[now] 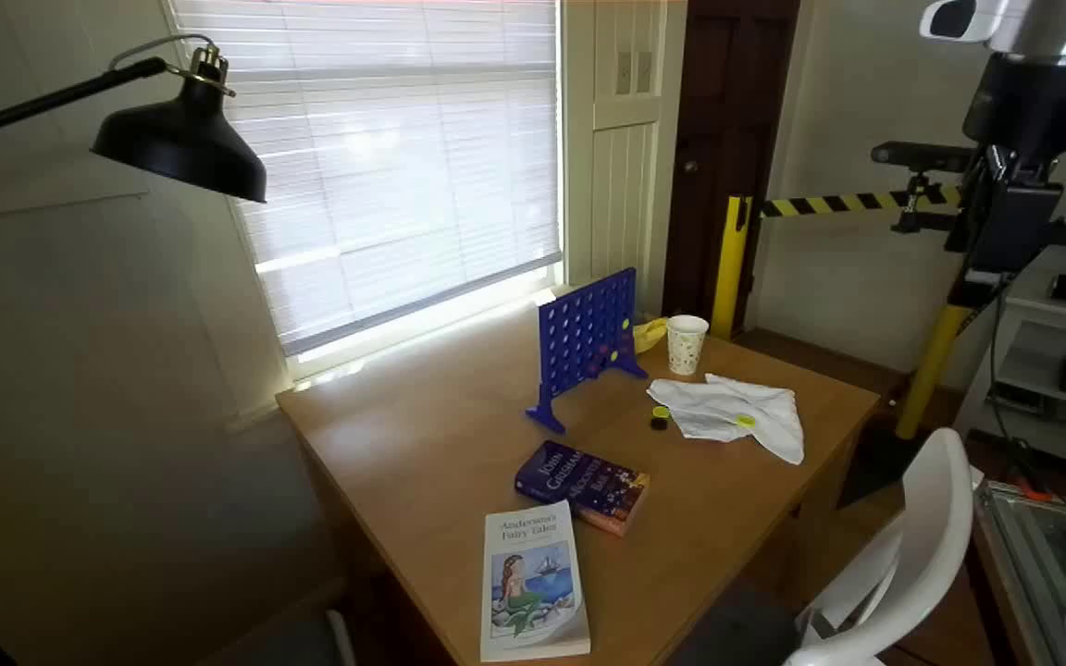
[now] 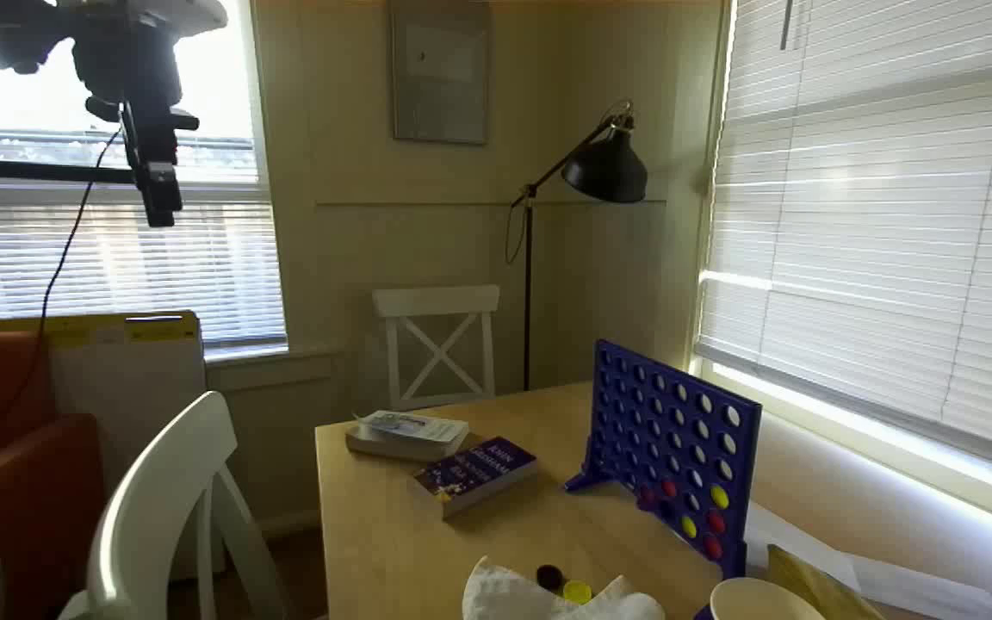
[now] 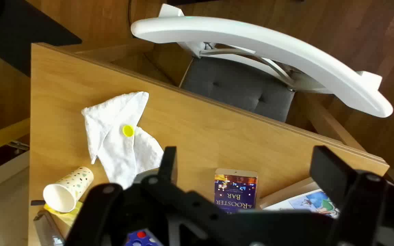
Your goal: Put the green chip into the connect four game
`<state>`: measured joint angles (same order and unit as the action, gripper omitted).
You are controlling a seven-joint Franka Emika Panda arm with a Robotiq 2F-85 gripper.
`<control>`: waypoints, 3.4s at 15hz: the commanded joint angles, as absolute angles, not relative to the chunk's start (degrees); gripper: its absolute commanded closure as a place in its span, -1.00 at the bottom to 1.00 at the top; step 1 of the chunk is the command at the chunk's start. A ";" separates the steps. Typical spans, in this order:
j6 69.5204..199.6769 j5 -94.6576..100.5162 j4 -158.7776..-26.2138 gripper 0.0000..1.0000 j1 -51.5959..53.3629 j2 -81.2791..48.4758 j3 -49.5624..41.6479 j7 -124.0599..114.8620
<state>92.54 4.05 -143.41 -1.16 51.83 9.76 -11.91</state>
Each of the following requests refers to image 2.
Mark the left window blind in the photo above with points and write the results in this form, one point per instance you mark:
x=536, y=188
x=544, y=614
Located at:
x=103, y=256

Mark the framed wall picture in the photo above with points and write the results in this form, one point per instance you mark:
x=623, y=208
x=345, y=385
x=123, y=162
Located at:
x=440, y=69

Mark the window blind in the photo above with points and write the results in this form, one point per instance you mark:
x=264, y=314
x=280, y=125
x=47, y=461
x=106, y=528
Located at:
x=853, y=205
x=103, y=256

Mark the dark red chip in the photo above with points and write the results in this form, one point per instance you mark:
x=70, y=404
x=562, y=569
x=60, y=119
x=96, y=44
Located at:
x=551, y=576

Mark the right window blind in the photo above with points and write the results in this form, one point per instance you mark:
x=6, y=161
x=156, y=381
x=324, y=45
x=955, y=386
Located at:
x=853, y=205

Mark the white chair by wall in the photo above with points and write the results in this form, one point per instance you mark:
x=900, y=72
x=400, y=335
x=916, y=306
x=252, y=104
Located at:
x=440, y=342

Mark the black camera on boom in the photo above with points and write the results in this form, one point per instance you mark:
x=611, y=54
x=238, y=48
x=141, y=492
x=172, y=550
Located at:
x=63, y=173

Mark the blue connect four board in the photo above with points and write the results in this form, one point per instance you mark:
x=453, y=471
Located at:
x=681, y=447

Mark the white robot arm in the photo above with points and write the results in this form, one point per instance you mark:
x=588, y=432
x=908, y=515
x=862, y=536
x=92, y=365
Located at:
x=28, y=29

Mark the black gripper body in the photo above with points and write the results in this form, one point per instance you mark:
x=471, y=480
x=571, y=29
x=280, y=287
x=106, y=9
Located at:
x=133, y=81

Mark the orange armchair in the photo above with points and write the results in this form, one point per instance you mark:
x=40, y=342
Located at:
x=49, y=487

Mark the white paper cup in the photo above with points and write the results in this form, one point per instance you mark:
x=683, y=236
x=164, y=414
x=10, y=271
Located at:
x=760, y=600

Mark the yellow paper bag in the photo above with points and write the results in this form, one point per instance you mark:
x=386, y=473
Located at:
x=820, y=590

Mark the yellow chip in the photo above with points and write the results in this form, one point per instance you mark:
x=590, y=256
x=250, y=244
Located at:
x=576, y=595

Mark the white chair near table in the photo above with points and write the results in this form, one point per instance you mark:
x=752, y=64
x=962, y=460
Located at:
x=179, y=484

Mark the black floor lamp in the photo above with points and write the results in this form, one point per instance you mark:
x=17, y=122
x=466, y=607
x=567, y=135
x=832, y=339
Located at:
x=602, y=168

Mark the white board yellow tape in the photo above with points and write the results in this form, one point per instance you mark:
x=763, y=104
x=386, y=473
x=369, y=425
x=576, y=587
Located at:
x=133, y=374

